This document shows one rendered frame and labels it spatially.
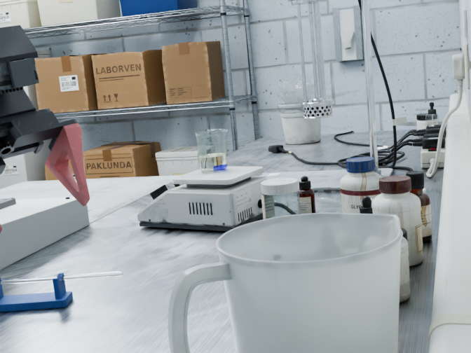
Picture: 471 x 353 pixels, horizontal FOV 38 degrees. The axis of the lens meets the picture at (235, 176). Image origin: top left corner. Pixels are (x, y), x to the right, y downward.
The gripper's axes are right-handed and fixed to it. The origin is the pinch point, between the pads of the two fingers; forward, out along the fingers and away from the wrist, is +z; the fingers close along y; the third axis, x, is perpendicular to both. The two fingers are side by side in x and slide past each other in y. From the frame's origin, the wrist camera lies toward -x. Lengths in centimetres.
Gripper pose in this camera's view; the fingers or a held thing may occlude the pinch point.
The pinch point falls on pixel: (41, 210)
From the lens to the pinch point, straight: 69.5
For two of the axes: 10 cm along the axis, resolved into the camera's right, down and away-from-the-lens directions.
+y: 6.9, -2.6, 6.8
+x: -4.8, 5.4, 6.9
